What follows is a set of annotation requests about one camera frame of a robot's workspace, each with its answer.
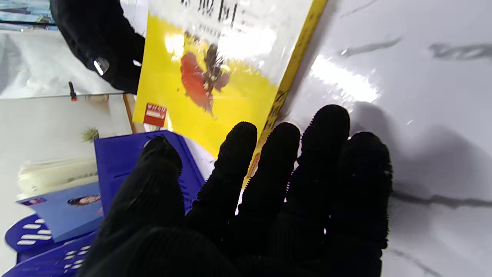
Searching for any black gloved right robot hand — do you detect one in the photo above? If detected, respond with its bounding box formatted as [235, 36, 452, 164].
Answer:
[49, 0, 146, 95]

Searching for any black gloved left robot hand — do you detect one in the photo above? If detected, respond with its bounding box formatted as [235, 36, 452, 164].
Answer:
[77, 104, 393, 277]

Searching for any yellow and white cover book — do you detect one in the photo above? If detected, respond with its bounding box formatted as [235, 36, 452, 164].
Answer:
[133, 0, 328, 189]

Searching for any light blue cover book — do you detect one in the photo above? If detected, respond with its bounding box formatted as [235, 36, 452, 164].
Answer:
[16, 158, 104, 243]

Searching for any blue plastic file holder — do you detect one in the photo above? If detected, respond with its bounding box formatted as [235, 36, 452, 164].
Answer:
[2, 130, 206, 277]

